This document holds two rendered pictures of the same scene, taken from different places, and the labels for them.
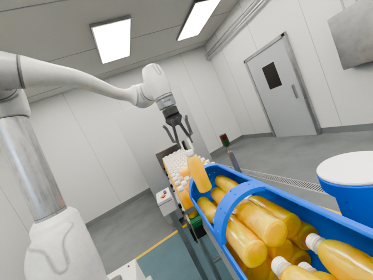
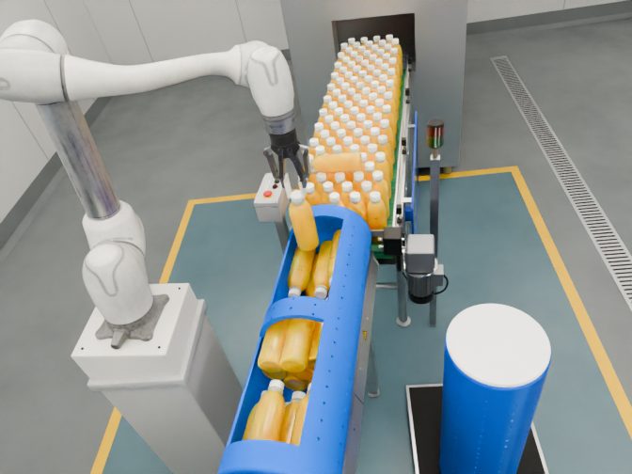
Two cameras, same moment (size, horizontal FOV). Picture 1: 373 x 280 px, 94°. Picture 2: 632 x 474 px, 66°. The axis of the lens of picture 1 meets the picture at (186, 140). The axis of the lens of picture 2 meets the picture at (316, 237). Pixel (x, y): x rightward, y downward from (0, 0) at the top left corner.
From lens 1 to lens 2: 93 cm
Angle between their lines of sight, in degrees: 43
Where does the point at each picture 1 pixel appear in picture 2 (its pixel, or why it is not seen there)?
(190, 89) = not seen: outside the picture
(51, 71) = (102, 88)
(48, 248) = (101, 274)
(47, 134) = not seen: outside the picture
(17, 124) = (63, 113)
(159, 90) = (266, 109)
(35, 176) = (86, 177)
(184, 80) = not seen: outside the picture
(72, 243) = (121, 276)
